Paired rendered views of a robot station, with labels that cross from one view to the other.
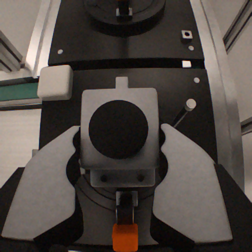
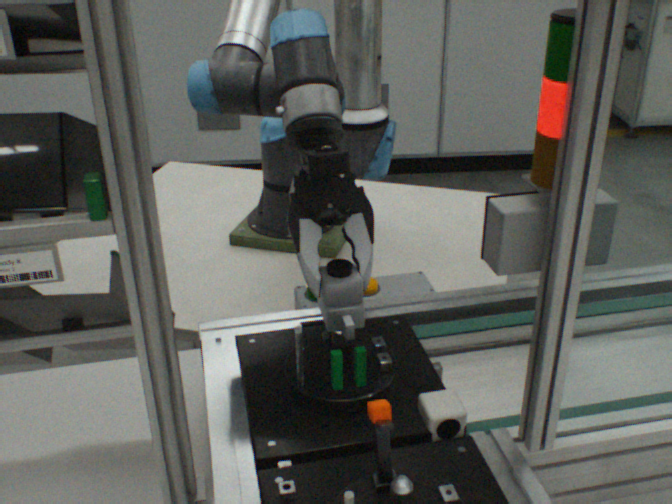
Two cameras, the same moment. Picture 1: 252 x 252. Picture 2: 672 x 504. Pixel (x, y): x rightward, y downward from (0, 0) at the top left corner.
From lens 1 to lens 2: 0.80 m
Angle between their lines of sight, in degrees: 75
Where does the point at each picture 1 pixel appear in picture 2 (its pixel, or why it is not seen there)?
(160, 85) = (317, 431)
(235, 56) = not seen: outside the picture
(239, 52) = not seen: outside the picture
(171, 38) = (308, 488)
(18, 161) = (473, 385)
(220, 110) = (237, 431)
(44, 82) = (451, 398)
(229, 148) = (223, 406)
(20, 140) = (483, 402)
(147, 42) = (343, 476)
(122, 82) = (348, 322)
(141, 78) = (342, 434)
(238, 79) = not seen: outside the picture
